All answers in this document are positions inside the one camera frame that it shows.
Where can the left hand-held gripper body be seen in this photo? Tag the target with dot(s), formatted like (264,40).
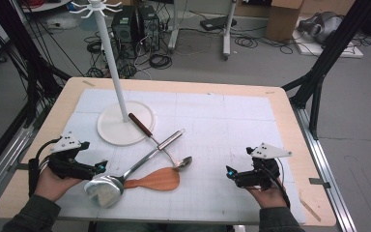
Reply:
(67,167)

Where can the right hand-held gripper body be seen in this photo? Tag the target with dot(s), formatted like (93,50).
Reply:
(261,179)

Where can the steel spatula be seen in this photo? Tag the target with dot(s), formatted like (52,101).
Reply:
(104,191)

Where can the white utensil rack stand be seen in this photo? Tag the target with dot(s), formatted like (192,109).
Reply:
(109,54)

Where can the person's right hand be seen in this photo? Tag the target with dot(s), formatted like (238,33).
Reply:
(270,198)

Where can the person's left hand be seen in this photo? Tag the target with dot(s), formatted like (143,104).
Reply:
(50,187)

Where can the white grid mat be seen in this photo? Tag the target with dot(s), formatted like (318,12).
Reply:
(222,129)

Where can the wooden rice paddle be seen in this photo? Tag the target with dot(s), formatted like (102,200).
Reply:
(164,179)

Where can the white floor board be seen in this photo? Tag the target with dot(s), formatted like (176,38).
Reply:
(315,48)

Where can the white metal stand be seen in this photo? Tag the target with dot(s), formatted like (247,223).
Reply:
(227,32)

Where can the black computer tower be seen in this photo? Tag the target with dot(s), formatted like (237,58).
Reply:
(124,27)
(148,27)

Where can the black flat box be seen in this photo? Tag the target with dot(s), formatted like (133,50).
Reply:
(217,23)

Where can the cardboard box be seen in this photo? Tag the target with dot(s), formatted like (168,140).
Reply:
(281,21)

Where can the grey bag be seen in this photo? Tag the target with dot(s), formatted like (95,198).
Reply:
(322,27)

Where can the white round table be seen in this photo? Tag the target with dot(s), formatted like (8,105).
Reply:
(48,5)

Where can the grey metal bracket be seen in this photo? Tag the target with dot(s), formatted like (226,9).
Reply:
(24,166)
(319,182)

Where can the aluminium rail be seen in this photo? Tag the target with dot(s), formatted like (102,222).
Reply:
(328,196)
(6,161)

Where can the black metal frame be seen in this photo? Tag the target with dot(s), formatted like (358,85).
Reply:
(335,42)
(32,80)

